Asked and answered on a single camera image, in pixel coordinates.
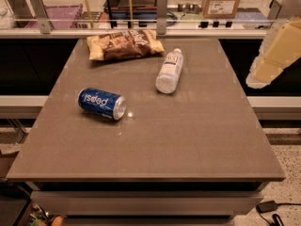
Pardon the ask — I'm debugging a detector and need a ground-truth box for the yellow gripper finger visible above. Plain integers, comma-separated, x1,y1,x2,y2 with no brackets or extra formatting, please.
252,20,301,83

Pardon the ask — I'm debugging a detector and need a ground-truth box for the blue pepsi can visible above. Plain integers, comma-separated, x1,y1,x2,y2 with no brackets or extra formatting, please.
78,88,126,121

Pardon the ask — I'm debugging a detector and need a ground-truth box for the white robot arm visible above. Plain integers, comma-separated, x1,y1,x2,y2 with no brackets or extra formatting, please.
247,0,301,86

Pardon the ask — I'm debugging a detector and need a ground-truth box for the cardboard box with label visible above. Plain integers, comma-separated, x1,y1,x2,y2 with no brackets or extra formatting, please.
201,0,241,19

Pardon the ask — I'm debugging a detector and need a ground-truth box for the clear plastic water bottle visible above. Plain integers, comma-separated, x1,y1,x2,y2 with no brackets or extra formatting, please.
155,48,183,94

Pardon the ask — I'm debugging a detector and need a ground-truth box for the black power adapter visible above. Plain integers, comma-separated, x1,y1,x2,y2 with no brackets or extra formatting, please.
256,201,278,213

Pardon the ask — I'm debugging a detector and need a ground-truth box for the brown chip bag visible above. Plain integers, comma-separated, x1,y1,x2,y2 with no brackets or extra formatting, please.
87,30,165,61

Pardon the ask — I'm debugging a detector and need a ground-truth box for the purple plastic crate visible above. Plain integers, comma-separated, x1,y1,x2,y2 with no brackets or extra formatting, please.
24,3,85,29

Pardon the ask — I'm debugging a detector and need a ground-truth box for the right metal rail bracket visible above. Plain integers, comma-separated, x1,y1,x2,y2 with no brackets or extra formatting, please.
267,0,282,21

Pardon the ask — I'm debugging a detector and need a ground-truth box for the metal rail bracket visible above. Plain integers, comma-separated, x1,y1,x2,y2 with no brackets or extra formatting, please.
156,0,167,35
30,0,52,34
267,0,282,21

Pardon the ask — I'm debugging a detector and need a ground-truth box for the middle metal rail bracket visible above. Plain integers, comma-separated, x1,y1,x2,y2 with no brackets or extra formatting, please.
156,0,167,35

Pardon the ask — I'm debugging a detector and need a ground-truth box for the left metal rail bracket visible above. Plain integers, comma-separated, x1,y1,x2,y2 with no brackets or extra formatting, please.
30,0,52,34

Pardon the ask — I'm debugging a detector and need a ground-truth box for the grey table frame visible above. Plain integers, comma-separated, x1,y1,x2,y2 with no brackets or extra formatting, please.
31,190,263,226

